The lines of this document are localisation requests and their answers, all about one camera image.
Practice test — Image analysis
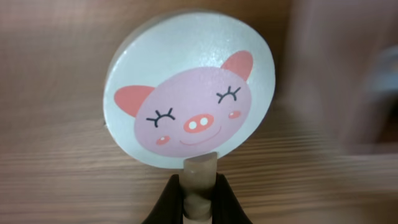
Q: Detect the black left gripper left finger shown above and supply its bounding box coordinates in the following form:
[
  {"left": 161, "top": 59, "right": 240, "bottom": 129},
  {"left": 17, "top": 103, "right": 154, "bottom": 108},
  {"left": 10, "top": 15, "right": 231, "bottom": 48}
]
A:
[{"left": 142, "top": 174, "right": 183, "bottom": 224}]

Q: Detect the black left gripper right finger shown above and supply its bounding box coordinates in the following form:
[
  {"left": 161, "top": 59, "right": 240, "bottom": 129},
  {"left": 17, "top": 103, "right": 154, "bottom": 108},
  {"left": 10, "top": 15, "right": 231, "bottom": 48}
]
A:
[{"left": 212, "top": 174, "right": 252, "bottom": 224}]

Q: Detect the pig face rattle drum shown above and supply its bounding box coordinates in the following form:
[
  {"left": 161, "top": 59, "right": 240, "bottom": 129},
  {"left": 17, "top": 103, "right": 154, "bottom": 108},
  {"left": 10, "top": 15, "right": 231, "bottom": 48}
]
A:
[{"left": 103, "top": 11, "right": 276, "bottom": 224}]

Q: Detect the white box with pink interior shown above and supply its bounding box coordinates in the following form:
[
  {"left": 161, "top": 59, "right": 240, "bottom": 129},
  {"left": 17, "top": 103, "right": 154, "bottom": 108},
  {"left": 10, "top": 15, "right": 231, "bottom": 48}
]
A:
[{"left": 367, "top": 45, "right": 397, "bottom": 100}]

